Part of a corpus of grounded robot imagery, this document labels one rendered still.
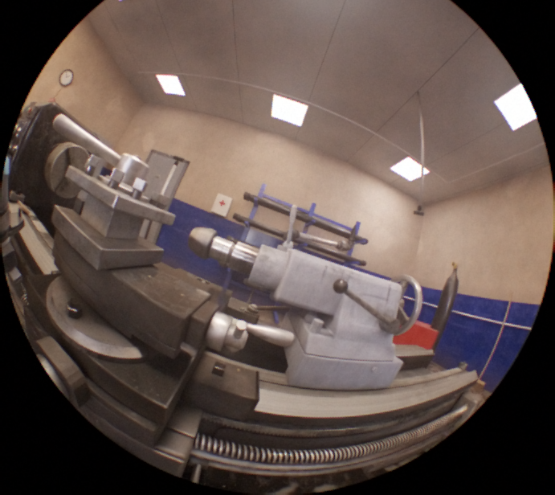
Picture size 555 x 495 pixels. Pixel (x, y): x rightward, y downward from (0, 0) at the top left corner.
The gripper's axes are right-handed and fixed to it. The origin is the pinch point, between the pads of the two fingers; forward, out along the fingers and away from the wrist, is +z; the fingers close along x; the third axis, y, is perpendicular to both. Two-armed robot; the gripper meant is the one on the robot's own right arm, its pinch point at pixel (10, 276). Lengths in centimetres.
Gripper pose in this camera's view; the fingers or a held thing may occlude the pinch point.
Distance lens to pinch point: 75.2
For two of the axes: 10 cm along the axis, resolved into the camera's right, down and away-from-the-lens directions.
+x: 8.5, 4.8, 2.2
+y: 0.8, 3.0, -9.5
